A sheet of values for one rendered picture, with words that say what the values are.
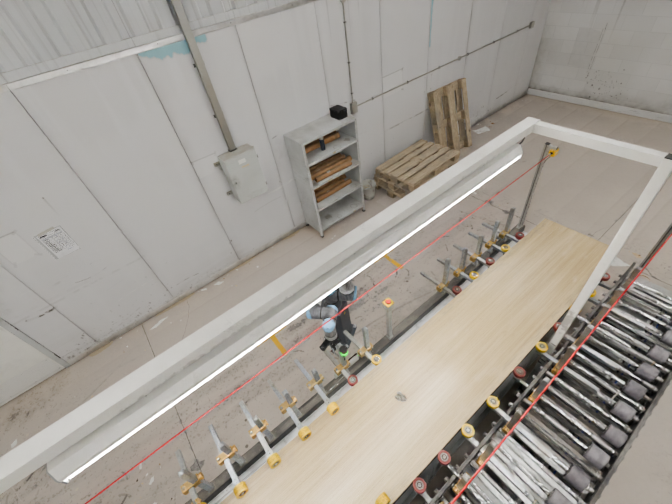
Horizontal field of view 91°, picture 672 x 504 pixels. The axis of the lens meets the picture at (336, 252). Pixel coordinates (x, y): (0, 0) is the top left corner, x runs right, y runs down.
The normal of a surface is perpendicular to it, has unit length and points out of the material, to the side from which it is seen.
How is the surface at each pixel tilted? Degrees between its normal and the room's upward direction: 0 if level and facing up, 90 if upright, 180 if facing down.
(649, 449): 0
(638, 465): 0
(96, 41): 90
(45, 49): 90
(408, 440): 0
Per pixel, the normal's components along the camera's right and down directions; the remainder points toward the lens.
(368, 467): -0.14, -0.70
